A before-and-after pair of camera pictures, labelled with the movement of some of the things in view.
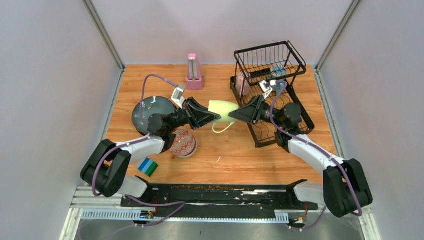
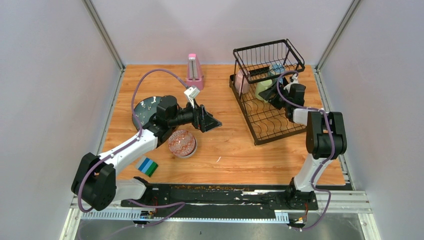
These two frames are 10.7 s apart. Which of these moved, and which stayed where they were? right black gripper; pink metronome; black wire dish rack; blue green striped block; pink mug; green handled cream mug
Moved: green handled cream mug; right black gripper
Stayed: blue green striped block; pink metronome; pink mug; black wire dish rack
